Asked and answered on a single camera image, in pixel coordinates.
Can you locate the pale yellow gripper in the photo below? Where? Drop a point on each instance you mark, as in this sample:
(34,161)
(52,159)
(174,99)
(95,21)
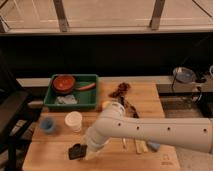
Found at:
(89,154)

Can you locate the black eraser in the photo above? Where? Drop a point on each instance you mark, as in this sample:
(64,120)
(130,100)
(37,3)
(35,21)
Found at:
(77,151)

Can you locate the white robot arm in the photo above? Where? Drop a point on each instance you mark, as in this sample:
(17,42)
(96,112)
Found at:
(190,133)

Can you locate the white paper cup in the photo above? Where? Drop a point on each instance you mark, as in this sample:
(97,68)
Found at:
(74,121)

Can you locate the blue plastic cup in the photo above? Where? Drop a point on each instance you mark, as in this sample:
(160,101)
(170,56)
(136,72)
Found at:
(47,125)

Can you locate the metal fork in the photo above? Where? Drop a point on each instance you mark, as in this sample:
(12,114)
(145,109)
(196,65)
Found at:
(124,143)

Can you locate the orange round ball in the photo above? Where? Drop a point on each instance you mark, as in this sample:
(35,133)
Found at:
(105,104)

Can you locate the grey crumpled cloth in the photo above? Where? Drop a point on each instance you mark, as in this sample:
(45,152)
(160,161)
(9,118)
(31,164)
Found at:
(68,99)

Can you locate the blue sponge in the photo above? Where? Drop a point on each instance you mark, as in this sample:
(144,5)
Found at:
(154,146)

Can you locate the green plastic tray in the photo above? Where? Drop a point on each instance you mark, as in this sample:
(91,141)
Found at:
(86,99)

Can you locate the brown dried bunch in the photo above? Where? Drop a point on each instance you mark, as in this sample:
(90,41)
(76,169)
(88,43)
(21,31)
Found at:
(121,90)

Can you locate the red toy frying pan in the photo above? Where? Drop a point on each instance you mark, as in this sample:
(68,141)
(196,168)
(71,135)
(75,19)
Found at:
(65,84)

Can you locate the black chair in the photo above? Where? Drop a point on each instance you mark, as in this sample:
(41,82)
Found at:
(15,115)

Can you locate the metal bowl on counter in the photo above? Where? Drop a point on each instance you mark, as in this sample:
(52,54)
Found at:
(184,75)

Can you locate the black handled knife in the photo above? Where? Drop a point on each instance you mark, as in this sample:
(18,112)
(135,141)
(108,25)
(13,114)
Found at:
(131,109)

